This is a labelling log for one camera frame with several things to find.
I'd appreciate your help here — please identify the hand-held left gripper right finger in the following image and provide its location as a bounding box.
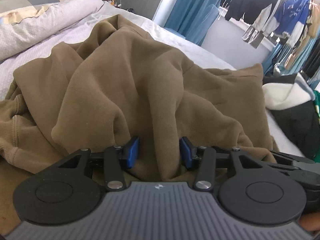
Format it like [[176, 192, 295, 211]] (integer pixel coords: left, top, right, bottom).
[[179, 136, 270, 192]]

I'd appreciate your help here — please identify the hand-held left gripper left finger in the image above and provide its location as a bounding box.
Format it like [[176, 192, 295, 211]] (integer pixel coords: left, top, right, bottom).
[[57, 136, 140, 191]]

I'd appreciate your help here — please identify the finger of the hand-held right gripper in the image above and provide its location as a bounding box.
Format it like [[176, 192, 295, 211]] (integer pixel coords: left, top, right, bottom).
[[269, 149, 309, 167]]

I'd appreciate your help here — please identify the brown hoodie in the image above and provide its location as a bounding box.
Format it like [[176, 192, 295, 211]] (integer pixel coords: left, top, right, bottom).
[[0, 14, 279, 230]]

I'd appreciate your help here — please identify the green garment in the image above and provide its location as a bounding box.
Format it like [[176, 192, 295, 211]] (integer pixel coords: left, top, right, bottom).
[[309, 90, 320, 164]]

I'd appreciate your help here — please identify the tan hanging garment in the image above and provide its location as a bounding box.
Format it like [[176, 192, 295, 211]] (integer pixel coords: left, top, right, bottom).
[[284, 12, 320, 70]]

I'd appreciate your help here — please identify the striped hanging garment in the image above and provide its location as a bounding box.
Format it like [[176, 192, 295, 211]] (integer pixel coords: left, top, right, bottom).
[[242, 26, 263, 48]]

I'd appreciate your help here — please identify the blue covered chair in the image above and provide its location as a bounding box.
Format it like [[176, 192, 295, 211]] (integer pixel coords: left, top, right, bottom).
[[164, 4, 220, 47]]

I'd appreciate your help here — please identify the blue and white hanging jacket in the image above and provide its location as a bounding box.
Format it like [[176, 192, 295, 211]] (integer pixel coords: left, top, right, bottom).
[[262, 0, 312, 47]]

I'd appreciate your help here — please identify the blue curtain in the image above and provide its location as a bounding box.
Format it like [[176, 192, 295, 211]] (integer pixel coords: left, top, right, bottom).
[[154, 0, 225, 45]]

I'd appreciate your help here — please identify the white pillow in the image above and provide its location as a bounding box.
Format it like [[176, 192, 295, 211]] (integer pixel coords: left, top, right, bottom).
[[0, 0, 104, 60]]

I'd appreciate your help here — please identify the black hanging garment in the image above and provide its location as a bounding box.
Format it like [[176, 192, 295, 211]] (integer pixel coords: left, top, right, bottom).
[[219, 0, 284, 23]]

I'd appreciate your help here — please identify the patchwork pillow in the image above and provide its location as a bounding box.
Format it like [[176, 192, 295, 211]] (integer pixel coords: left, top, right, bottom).
[[0, 0, 68, 27]]

